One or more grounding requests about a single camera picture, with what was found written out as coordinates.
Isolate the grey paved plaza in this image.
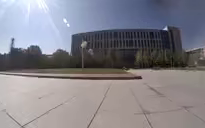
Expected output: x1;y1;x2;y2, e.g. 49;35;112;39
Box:
0;68;205;128

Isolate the pale building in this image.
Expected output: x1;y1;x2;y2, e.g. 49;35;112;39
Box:
185;39;205;67

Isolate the large curved dark building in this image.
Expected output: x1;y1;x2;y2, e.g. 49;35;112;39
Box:
70;25;183;68

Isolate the row of trees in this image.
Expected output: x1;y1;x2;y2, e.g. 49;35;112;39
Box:
0;44;191;72

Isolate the raised grass lawn bed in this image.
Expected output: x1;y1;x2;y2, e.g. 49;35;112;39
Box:
10;67;128;75

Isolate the lamp post with globes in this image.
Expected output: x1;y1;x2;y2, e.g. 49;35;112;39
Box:
80;40;89;70

